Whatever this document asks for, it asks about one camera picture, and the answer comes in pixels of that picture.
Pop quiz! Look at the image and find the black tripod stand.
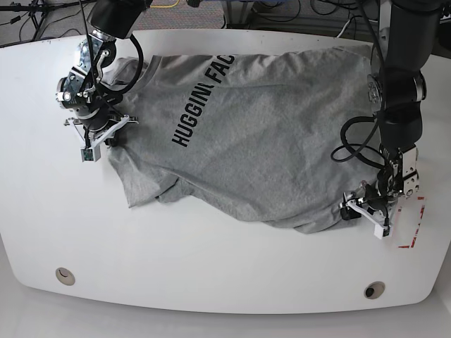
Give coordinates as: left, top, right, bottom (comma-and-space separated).
1, 1, 95, 43

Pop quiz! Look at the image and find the right table cable grommet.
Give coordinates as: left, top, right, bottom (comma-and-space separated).
364, 281, 385, 300

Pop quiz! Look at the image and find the grey HUGO T-shirt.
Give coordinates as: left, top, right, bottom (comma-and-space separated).
108, 45, 378, 234

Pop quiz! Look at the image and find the left table cable grommet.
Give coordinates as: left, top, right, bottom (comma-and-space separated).
55, 268, 75, 286

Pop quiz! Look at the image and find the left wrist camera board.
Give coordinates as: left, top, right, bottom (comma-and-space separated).
373, 225, 393, 239

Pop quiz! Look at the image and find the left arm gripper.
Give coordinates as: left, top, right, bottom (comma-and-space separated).
339, 192, 398, 228

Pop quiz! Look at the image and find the table cable grommet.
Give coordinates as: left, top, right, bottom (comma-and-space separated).
364, 281, 385, 300
55, 268, 75, 286

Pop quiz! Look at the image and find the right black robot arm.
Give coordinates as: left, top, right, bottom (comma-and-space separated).
56, 1, 152, 161

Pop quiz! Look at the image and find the yellow cable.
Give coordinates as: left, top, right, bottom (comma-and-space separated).
147, 0, 181, 10

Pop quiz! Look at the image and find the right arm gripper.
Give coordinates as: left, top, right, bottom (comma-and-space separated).
63, 115, 139, 150

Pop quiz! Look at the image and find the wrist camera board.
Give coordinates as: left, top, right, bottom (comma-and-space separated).
373, 225, 393, 239
80, 145, 101, 162

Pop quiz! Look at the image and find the aluminium frame rail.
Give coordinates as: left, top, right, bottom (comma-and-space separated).
221, 1, 254, 29

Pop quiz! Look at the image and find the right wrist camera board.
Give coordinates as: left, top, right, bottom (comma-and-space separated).
80, 145, 101, 162

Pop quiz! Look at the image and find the red tape rectangle marking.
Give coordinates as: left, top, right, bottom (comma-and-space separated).
393, 196, 426, 249

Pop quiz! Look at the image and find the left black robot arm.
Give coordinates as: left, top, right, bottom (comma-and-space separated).
339, 1, 447, 239

